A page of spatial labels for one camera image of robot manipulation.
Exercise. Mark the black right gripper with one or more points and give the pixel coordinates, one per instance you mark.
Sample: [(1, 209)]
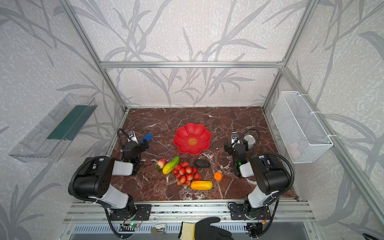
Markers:
[(233, 147)]

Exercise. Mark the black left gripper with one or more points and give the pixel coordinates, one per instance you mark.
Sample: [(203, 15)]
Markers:
[(139, 145)]

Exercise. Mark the red yellow fake strawberry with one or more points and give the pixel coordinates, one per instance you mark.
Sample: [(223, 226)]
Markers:
[(161, 163)]

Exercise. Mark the small fake orange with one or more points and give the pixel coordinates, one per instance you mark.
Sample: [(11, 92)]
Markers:
[(218, 176)]

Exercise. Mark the dark fake avocado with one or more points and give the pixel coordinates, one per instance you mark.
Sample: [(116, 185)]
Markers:
[(200, 163)]

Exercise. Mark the red flower-shaped fruit bowl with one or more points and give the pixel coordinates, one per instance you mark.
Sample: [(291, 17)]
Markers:
[(192, 139)]

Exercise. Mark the red fake grape bunch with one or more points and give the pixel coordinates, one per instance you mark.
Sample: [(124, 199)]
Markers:
[(185, 174)]

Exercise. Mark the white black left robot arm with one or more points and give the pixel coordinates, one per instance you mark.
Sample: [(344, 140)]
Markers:
[(91, 182)]

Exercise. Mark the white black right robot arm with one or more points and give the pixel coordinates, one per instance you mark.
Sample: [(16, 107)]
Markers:
[(274, 175)]

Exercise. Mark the black and yellow gloved hand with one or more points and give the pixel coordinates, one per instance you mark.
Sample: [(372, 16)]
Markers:
[(203, 230)]

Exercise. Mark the round silver metal lid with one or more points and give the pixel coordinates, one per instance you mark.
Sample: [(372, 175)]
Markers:
[(249, 140)]

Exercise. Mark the blue toy garden trowel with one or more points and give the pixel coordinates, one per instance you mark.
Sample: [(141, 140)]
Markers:
[(147, 138)]

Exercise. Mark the pink object in basket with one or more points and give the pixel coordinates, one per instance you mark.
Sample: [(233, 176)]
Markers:
[(294, 150)]

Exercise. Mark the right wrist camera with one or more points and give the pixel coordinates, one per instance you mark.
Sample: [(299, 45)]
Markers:
[(234, 138)]

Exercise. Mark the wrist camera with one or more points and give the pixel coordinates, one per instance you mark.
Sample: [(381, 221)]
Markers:
[(234, 138), (131, 136)]

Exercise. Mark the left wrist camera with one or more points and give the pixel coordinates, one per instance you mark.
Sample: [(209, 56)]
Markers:
[(131, 136)]

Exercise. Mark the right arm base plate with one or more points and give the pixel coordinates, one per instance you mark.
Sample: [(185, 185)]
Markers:
[(246, 212)]

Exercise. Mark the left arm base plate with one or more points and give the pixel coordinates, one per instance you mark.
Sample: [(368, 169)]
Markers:
[(141, 212)]

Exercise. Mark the white wire mesh basket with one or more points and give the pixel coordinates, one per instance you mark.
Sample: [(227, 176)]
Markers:
[(298, 123)]

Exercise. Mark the clear plastic wall shelf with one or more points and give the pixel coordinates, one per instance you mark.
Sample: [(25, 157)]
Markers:
[(48, 141)]

